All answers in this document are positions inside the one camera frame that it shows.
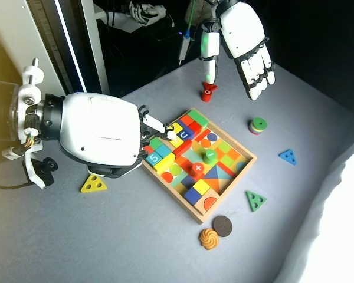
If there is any green cylinder with minus sign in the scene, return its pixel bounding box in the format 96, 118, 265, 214
202, 149, 218, 165

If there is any red cylinder with plus sign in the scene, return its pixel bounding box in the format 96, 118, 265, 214
189, 162, 207, 179

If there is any green triangle block with holes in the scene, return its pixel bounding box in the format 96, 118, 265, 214
245, 190, 267, 213

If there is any wooden puzzle tray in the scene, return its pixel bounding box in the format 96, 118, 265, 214
141, 107, 258, 225

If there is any swirl butter cookie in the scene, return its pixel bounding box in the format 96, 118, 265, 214
198, 228, 221, 251

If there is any white backdrop cloth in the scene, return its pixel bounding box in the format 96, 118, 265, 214
273, 141, 354, 283

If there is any white skeletal glove device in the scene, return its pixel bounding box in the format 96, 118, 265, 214
129, 0, 168, 27

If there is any chocolate sandwich cookie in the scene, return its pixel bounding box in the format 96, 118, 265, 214
212, 215, 234, 238

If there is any red cylinder with letter Q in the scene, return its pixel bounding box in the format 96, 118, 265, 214
200, 88, 214, 103

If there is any blue triangle block with holes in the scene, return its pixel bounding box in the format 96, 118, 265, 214
278, 149, 298, 166

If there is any green cable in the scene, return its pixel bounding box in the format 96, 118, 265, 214
185, 0, 207, 38

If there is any white robot body column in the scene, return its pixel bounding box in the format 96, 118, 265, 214
0, 0, 110, 95

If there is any yellow triangle block with holes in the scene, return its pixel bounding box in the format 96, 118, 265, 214
80, 173, 108, 194

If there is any grey table cloth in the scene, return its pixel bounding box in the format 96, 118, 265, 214
0, 54, 354, 283

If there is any white adapter dongle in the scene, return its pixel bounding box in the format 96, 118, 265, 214
178, 37, 192, 61

